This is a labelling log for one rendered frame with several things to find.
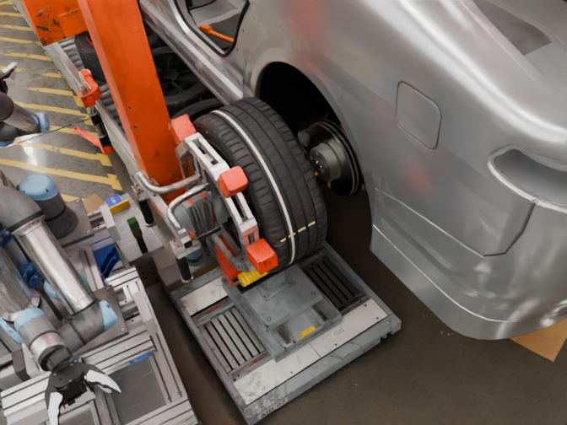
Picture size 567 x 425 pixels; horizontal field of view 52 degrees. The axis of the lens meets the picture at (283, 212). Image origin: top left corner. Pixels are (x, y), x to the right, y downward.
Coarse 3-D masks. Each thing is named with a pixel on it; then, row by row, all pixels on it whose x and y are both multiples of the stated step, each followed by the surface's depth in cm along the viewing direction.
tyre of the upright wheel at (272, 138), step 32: (224, 128) 200; (256, 128) 200; (288, 128) 201; (256, 160) 194; (288, 160) 197; (256, 192) 193; (288, 192) 196; (320, 192) 202; (224, 224) 250; (320, 224) 208; (288, 256) 212
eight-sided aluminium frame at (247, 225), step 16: (192, 144) 205; (208, 144) 204; (192, 160) 232; (224, 160) 197; (240, 192) 197; (240, 208) 200; (240, 224) 196; (256, 224) 198; (240, 240) 203; (256, 240) 203; (240, 256) 233
